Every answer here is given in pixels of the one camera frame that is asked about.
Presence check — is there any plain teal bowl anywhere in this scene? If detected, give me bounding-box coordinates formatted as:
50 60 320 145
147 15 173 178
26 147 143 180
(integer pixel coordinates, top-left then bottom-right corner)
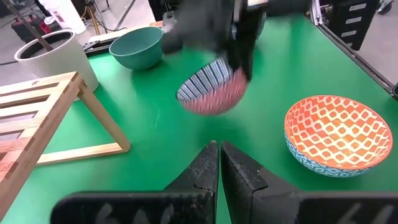
108 26 165 70

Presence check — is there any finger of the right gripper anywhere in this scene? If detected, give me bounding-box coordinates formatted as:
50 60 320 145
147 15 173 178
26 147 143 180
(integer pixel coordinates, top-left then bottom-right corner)
229 46 256 81

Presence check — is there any black drawer cabinet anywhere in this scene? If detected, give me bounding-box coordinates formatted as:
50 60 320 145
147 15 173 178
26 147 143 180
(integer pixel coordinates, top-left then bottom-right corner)
329 0 379 52

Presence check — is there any white ribbed plant pot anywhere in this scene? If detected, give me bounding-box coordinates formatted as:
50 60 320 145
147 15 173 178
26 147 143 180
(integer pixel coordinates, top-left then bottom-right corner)
14 29 100 102

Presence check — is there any person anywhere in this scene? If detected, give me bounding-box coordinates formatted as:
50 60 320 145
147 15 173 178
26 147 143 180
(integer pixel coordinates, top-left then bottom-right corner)
377 0 396 16

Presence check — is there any blue white geometric patterned bowl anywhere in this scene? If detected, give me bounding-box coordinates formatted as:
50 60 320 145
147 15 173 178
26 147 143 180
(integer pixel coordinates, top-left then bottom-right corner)
284 95 394 179

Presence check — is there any yellow cable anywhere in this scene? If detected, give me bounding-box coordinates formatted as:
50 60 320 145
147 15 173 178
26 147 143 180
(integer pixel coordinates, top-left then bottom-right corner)
82 6 101 35

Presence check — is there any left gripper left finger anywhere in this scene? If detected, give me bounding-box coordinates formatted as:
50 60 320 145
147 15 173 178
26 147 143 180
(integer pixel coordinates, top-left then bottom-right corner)
51 139 220 224

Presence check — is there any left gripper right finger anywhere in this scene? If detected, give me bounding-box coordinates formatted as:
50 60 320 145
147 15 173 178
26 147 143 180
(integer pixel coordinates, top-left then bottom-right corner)
221 141 398 224

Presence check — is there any red and black box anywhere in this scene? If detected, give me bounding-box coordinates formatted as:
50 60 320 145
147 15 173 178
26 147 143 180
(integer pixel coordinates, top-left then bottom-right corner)
11 14 50 43

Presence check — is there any red white wavy patterned bowl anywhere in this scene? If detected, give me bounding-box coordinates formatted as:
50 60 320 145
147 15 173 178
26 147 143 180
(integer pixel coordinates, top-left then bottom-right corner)
176 57 249 116

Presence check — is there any aluminium frame post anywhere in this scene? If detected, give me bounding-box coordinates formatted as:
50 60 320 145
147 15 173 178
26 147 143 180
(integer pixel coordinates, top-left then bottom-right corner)
310 0 332 26

